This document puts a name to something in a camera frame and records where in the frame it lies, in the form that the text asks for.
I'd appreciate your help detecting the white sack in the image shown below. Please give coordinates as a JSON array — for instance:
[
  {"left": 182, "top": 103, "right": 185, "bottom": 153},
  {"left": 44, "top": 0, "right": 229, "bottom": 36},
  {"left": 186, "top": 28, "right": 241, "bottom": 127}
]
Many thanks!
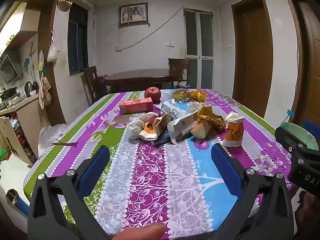
[{"left": 38, "top": 123, "right": 68, "bottom": 153}]

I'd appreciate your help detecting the green-lined trash bin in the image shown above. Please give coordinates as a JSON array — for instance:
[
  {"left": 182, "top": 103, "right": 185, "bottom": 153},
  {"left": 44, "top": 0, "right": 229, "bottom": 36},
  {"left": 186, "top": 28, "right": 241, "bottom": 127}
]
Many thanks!
[{"left": 279, "top": 121, "right": 320, "bottom": 152}]

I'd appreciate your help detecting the beige kitchen counter cabinet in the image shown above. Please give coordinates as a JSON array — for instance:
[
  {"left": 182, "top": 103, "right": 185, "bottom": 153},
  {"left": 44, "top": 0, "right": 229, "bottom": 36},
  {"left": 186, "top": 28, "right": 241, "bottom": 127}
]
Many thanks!
[{"left": 0, "top": 96, "right": 42, "bottom": 166}]

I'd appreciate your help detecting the orange white carton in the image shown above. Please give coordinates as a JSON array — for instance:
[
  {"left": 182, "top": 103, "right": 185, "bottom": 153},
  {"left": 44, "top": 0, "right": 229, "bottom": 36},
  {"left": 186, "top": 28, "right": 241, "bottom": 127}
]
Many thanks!
[{"left": 138, "top": 114, "right": 170, "bottom": 141}]

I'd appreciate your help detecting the framed wall picture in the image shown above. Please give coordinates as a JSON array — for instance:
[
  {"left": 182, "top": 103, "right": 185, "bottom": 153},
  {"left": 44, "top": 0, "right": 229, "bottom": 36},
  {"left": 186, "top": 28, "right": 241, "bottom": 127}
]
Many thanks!
[{"left": 118, "top": 2, "right": 148, "bottom": 27}]

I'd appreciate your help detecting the tan bread loaf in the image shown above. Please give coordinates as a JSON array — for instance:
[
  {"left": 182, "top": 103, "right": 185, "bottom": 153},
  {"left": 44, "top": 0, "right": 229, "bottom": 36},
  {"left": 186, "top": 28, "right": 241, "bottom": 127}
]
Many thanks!
[{"left": 191, "top": 119, "right": 211, "bottom": 140}]

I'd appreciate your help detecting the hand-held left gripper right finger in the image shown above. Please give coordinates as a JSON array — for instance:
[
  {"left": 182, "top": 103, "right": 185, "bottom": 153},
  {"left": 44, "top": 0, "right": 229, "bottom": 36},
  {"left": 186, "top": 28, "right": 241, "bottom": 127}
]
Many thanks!
[{"left": 207, "top": 143, "right": 296, "bottom": 240}]

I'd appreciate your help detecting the gold foil nut wrapper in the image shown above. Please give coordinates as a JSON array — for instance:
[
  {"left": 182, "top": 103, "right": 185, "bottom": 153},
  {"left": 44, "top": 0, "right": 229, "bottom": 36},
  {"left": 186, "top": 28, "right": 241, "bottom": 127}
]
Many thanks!
[{"left": 172, "top": 89, "right": 192, "bottom": 103}]

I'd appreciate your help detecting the white blue printed pouch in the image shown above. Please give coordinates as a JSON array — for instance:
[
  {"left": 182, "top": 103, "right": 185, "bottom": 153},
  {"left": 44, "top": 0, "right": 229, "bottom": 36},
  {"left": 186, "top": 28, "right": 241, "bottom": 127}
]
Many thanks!
[{"left": 160, "top": 98, "right": 192, "bottom": 123}]

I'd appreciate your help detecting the black steel kettle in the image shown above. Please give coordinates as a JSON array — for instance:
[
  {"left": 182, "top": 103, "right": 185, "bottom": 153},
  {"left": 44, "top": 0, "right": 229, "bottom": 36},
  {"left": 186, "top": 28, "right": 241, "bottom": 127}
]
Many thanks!
[{"left": 24, "top": 81, "right": 40, "bottom": 96}]

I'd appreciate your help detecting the white glass double door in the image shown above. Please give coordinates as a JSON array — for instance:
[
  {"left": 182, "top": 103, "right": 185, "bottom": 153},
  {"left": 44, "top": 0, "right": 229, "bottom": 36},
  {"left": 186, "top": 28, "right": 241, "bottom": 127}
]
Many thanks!
[{"left": 184, "top": 8, "right": 215, "bottom": 90}]

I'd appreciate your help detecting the dark blue wrapper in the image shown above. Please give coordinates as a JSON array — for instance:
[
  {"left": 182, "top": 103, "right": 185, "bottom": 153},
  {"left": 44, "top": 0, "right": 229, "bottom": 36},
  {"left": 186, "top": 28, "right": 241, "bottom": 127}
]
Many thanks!
[{"left": 151, "top": 132, "right": 173, "bottom": 147}]

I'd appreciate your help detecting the panelled brown wooden door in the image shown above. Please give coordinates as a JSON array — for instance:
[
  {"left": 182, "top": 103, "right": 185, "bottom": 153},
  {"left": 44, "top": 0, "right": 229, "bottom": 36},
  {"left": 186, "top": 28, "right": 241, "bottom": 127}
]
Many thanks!
[{"left": 282, "top": 0, "right": 320, "bottom": 128}]

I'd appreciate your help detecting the plain brown wooden door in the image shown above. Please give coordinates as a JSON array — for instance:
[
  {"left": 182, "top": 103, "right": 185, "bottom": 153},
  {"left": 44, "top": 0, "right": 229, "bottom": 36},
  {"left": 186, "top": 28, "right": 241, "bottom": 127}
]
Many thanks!
[{"left": 231, "top": 0, "right": 273, "bottom": 118}]

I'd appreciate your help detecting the white tissue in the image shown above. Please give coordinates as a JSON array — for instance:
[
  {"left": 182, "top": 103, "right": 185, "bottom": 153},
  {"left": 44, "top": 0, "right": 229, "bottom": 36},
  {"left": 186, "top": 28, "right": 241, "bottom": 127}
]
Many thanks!
[{"left": 128, "top": 119, "right": 146, "bottom": 140}]

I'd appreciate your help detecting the wall cable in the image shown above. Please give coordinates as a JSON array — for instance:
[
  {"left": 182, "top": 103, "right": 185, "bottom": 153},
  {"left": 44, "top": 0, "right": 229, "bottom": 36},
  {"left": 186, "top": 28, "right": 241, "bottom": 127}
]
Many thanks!
[{"left": 116, "top": 6, "right": 185, "bottom": 53}]

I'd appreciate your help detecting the beige wall cabinet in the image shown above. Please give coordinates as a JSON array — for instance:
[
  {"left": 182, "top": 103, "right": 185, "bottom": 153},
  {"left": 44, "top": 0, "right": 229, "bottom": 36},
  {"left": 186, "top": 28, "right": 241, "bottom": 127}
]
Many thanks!
[{"left": 0, "top": 1, "right": 41, "bottom": 53}]

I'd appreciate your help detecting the round gold wall clock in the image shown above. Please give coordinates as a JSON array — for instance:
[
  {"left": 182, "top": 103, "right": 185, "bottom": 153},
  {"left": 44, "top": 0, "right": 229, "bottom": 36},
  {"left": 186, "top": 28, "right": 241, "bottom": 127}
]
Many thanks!
[{"left": 57, "top": 0, "right": 73, "bottom": 12}]

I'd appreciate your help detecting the dark wooden chair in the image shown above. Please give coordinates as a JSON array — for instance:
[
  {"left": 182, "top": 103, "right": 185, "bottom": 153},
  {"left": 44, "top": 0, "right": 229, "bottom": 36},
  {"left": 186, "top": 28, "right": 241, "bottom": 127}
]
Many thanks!
[
  {"left": 168, "top": 58, "right": 190, "bottom": 88},
  {"left": 84, "top": 66, "right": 107, "bottom": 105}
]

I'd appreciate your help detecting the beige hanging cloth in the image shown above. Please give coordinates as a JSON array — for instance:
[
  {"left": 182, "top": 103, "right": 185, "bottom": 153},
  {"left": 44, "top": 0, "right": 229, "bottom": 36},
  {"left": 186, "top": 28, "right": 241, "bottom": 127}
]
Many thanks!
[{"left": 38, "top": 76, "right": 52, "bottom": 110}]

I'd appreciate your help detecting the dark wooden dining table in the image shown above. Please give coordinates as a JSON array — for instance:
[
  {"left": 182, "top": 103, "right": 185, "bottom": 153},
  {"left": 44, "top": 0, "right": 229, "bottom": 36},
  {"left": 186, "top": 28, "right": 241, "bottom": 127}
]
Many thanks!
[{"left": 103, "top": 68, "right": 187, "bottom": 93}]

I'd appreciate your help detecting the white hanging plastic bag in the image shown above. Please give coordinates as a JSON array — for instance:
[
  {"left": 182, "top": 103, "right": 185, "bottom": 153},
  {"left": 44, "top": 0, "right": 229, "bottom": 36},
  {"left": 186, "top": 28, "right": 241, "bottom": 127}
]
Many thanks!
[{"left": 47, "top": 30, "right": 58, "bottom": 62}]

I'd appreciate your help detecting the dark window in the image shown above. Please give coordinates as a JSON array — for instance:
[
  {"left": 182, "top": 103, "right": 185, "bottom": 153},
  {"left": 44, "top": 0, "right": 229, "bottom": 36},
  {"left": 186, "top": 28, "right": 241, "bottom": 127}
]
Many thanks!
[{"left": 68, "top": 4, "right": 89, "bottom": 75}]

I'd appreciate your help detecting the floral striped tablecloth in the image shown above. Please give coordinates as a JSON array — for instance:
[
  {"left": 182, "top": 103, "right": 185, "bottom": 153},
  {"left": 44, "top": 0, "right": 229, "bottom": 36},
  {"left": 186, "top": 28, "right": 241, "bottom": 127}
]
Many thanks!
[{"left": 23, "top": 89, "right": 299, "bottom": 239}]

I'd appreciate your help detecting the red apple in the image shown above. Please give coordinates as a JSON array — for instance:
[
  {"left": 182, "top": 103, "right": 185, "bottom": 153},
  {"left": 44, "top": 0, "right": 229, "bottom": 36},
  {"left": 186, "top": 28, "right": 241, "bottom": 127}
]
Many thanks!
[{"left": 144, "top": 87, "right": 161, "bottom": 103}]

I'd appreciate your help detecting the white paper package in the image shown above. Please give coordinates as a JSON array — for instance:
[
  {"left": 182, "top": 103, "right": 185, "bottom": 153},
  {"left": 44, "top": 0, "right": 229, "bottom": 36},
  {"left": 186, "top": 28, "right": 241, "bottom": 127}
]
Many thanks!
[{"left": 167, "top": 112, "right": 200, "bottom": 145}]

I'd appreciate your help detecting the steel range hood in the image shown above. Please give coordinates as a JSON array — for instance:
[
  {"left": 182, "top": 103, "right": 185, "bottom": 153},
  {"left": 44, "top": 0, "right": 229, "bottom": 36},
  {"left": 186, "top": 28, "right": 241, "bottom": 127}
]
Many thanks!
[{"left": 0, "top": 53, "right": 23, "bottom": 86}]

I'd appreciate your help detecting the white foam fruit net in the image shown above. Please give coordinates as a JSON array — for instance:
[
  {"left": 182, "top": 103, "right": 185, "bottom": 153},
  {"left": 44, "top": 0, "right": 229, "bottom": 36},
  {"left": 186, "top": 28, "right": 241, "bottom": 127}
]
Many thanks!
[{"left": 139, "top": 112, "right": 160, "bottom": 122}]

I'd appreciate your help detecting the red carton box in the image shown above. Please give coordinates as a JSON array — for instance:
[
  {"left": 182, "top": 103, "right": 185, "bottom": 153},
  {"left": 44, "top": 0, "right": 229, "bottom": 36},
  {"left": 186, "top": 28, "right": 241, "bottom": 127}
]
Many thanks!
[{"left": 119, "top": 97, "right": 154, "bottom": 115}]

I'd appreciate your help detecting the blue plastic container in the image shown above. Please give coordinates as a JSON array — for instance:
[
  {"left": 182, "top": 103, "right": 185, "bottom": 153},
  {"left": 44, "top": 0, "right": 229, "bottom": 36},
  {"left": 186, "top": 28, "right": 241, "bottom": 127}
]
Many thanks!
[{"left": 6, "top": 188, "right": 30, "bottom": 216}]

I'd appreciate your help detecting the orange white snack wrapper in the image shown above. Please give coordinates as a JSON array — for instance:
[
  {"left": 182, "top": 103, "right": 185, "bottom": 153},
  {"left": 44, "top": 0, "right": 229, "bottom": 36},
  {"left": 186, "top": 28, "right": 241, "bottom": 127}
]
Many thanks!
[{"left": 221, "top": 112, "right": 244, "bottom": 147}]

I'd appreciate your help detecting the orange gold foil wrapper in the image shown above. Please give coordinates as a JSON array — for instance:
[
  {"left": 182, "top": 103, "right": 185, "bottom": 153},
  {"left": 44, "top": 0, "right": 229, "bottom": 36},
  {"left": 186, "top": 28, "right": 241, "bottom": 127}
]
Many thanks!
[{"left": 191, "top": 90, "right": 207, "bottom": 103}]

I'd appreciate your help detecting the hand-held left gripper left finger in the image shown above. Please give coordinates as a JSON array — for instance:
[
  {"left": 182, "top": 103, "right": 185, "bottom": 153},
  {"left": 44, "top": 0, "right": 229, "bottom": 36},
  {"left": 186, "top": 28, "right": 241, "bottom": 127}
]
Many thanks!
[{"left": 27, "top": 145, "right": 112, "bottom": 240}]

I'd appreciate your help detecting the person's right forearm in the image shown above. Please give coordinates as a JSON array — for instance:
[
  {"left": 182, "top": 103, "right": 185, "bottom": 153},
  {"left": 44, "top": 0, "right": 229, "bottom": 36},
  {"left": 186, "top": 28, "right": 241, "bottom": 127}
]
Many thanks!
[{"left": 297, "top": 192, "right": 320, "bottom": 240}]

